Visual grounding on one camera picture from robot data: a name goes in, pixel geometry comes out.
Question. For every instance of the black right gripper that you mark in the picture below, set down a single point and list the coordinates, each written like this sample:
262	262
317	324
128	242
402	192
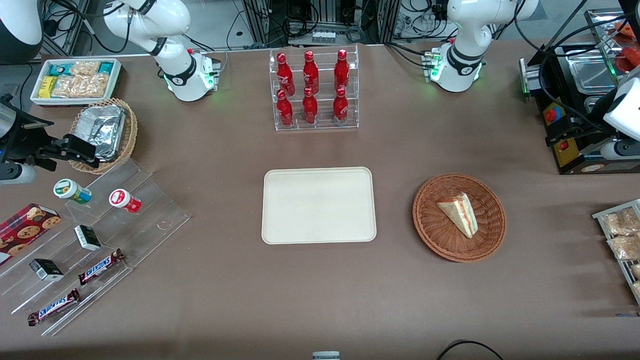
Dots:
31	142

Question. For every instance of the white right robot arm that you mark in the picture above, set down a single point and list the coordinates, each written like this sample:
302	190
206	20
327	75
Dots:
172	22

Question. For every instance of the tray of packaged snacks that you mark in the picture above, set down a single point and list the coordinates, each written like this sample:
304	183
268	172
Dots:
597	216

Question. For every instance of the light wicker basket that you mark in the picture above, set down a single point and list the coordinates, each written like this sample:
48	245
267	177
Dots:
129	137

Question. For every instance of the red soda bottle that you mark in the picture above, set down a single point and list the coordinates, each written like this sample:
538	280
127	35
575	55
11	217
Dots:
284	75
341	71
310	72
310	108
340	107
284	110

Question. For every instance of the green lidded cup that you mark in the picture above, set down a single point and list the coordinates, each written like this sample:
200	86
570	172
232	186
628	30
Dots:
70	190

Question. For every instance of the large clear bag of crackers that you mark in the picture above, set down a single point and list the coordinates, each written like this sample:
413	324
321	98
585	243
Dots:
82	86

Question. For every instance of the Snickers chocolate bar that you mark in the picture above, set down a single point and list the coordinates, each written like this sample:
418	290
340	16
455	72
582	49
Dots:
100	267
54	307

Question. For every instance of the clear acrylic stepped display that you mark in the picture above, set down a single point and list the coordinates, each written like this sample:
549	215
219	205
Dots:
150	210

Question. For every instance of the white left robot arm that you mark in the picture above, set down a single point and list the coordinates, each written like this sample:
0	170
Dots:
465	35

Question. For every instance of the red chocolate chip cookie box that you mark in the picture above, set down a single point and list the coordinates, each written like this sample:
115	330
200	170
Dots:
25	230

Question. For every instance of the white power strip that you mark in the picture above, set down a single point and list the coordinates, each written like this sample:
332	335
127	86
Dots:
323	36

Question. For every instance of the aluminium foil containers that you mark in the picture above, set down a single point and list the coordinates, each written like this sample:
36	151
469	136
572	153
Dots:
102	130

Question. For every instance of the cream rectangular serving tray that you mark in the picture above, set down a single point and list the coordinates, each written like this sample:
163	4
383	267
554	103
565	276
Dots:
315	207

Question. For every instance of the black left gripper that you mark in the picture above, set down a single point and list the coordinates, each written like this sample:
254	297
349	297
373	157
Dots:
588	131

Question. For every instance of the triangular sandwich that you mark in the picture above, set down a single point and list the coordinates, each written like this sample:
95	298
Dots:
462	216

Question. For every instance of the red lidded cup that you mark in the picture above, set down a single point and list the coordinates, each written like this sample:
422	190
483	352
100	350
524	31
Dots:
122	199

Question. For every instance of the black hot food display case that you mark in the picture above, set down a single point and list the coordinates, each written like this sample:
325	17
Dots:
570	157

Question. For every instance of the clear bag of pastry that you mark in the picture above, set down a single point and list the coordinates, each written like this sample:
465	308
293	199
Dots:
625	247
620	222

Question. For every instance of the yellow snack packet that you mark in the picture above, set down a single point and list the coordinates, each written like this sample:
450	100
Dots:
47	87

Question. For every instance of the brown round wicker basket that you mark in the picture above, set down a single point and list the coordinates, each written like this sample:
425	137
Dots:
440	240

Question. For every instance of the clear acrylic bottle rack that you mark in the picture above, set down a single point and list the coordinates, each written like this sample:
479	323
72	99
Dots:
325	127

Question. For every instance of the small clear bag of crackers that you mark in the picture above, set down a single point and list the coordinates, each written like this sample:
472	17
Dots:
85	68

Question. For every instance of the small black box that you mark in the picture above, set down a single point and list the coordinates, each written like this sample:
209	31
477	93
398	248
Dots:
87	238
46	270

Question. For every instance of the white rectangular snack bin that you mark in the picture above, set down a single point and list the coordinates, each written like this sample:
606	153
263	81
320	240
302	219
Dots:
36	100

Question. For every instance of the grey object at table edge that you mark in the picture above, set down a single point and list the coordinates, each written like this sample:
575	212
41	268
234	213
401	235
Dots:
326	356

